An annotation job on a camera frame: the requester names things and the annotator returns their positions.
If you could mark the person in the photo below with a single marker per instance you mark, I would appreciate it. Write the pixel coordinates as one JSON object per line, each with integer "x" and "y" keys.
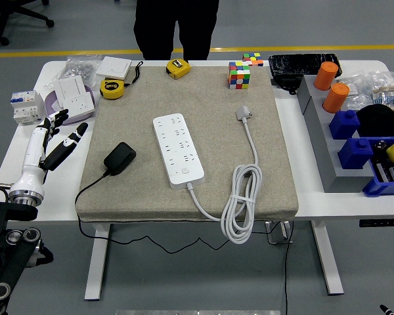
{"x": 177, "y": 26}

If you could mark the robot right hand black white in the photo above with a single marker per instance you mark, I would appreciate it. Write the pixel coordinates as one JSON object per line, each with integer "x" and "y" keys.
{"x": 388, "y": 310}

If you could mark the black office chair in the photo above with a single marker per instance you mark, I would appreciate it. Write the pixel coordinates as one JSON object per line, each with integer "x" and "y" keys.
{"x": 6, "y": 13}

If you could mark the black table control panel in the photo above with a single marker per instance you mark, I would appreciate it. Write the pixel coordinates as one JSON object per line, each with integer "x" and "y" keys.
{"x": 381, "y": 223}

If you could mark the black cloth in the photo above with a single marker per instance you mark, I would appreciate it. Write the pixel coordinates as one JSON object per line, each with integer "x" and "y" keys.
{"x": 381, "y": 119}

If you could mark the white flat switch plate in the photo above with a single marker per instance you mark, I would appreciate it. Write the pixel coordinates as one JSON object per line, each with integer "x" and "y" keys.
{"x": 113, "y": 67}

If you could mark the silver metal bracket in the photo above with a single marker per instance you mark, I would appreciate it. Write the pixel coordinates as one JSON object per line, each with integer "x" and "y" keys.
{"x": 275, "y": 231}

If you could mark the small black device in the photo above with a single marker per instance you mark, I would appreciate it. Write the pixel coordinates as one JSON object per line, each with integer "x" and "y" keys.
{"x": 287, "y": 83}

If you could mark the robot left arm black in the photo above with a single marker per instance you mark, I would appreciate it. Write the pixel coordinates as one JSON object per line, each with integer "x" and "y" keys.
{"x": 6, "y": 249}

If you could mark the black glossy tray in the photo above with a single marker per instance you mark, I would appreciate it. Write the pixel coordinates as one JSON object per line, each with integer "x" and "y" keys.
{"x": 302, "y": 64}

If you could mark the blue block with knob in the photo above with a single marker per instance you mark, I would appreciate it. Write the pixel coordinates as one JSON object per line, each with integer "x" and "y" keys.
{"x": 344, "y": 124}
{"x": 355, "y": 153}

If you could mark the clear bag of parts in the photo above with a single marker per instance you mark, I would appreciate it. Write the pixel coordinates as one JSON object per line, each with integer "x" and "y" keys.
{"x": 356, "y": 90}

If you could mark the small colourful puzzle cube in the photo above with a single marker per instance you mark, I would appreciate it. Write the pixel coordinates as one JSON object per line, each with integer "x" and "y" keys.
{"x": 253, "y": 59}

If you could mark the yellow round tape measure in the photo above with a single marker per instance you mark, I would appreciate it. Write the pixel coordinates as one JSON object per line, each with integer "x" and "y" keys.
{"x": 111, "y": 88}

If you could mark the white switch panel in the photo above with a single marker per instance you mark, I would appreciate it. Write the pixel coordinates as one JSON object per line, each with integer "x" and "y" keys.
{"x": 70, "y": 87}

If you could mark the large colourful puzzle cube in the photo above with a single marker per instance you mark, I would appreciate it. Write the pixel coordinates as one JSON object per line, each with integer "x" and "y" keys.
{"x": 239, "y": 75}

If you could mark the yellow squarish tape measure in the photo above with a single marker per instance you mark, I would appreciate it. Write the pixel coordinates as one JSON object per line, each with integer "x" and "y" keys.
{"x": 177, "y": 68}

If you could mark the clear bag of resistors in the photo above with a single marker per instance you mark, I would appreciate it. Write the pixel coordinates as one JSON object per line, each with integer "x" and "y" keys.
{"x": 387, "y": 92}

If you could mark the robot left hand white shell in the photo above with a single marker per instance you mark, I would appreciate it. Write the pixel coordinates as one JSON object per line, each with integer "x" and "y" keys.
{"x": 36, "y": 154}

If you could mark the clear bag of screws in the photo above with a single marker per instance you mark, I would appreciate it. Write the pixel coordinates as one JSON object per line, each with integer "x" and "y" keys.
{"x": 77, "y": 67}

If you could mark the blue plastic bin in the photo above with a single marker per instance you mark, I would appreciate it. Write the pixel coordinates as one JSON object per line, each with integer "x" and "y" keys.
{"x": 381, "y": 187}

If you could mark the purple bowl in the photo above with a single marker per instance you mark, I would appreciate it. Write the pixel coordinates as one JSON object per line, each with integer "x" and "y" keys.
{"x": 51, "y": 101}

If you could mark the dark brown round knob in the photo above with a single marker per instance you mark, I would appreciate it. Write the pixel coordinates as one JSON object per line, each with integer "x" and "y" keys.
{"x": 380, "y": 146}

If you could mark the white circuit breaker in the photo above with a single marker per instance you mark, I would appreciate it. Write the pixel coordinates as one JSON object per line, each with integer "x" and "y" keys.
{"x": 26, "y": 106}

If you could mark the white wall socket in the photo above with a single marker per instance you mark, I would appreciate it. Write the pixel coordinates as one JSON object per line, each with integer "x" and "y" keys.
{"x": 78, "y": 103}

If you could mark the grey stepped base block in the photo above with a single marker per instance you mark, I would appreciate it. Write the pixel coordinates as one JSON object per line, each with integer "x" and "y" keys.
{"x": 318, "y": 131}

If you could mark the grey-brown mat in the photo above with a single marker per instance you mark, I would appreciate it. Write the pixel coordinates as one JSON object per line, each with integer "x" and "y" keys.
{"x": 200, "y": 98}

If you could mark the orange cylinder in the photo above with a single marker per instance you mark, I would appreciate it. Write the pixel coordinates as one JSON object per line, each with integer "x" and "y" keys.
{"x": 335, "y": 97}
{"x": 326, "y": 76}

